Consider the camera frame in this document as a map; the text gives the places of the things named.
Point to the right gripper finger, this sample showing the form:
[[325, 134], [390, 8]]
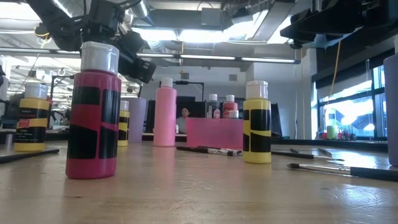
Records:
[[308, 31]]

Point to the small yellow black-taped bottle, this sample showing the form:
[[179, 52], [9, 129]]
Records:
[[123, 115], [257, 130]]

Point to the large pink paint bottle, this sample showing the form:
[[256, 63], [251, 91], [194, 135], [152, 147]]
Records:
[[164, 118]]

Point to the large dark blue paint bottle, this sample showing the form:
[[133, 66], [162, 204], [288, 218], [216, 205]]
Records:
[[212, 105]]

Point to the large red paint bottle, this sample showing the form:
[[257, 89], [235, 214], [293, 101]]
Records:
[[230, 105]]

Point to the small green paint bottle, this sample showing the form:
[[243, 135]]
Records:
[[234, 114]]

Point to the small yellow labelled paint bottle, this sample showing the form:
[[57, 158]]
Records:
[[31, 107]]

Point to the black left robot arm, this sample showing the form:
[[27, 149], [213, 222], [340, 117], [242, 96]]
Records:
[[62, 28]]

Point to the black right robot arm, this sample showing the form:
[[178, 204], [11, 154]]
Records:
[[379, 12]]

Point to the small magenta paint bottle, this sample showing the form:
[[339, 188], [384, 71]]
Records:
[[90, 115]]

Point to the large purple paint bottle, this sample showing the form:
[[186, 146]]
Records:
[[391, 109]]

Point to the long ceiling light tube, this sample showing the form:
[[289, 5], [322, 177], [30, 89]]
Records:
[[264, 59]]

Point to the lavender plastic cup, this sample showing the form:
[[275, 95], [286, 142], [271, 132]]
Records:
[[138, 121]]

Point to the bright ceiling light panel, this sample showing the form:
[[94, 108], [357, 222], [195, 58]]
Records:
[[186, 35]]

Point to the person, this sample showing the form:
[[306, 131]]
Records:
[[183, 123]]

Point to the pink plastic tray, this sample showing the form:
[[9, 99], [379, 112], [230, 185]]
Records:
[[214, 133]]

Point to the green round container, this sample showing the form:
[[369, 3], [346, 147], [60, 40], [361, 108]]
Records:
[[332, 132]]

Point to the silver ceiling air duct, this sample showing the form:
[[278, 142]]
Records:
[[141, 9]]

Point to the black clamp bracket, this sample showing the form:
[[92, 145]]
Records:
[[276, 124]]

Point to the black aluminium table frame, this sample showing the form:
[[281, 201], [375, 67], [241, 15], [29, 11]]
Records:
[[311, 143]]

